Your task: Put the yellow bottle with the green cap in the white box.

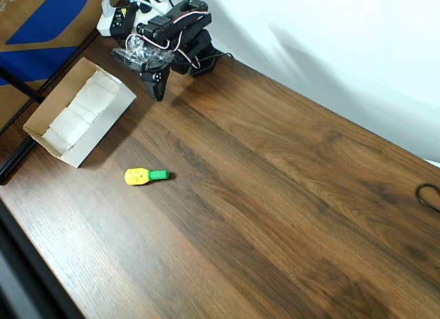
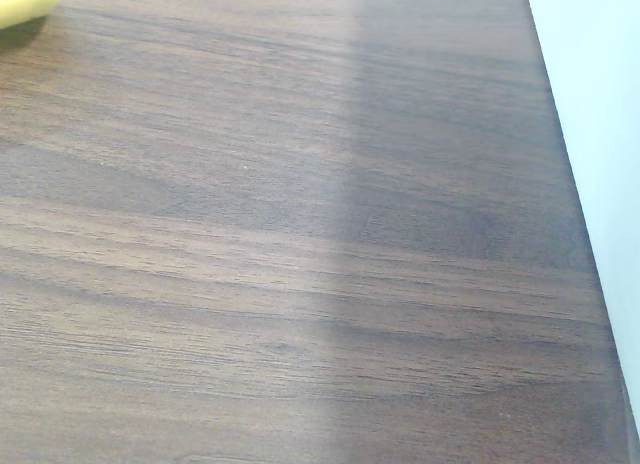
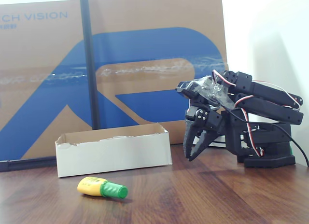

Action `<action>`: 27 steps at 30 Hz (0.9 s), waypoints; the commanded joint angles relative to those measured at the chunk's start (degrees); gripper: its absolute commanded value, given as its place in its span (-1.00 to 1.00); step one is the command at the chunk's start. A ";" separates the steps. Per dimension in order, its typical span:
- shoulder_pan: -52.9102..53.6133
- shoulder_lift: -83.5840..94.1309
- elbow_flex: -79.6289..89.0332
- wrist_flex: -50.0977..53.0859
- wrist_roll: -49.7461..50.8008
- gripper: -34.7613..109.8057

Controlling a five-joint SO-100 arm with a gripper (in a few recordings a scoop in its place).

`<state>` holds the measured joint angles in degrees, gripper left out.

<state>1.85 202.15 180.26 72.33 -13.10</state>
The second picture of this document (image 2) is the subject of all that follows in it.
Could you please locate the yellow and green toy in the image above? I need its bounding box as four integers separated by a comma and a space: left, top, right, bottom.
0, 0, 67, 31

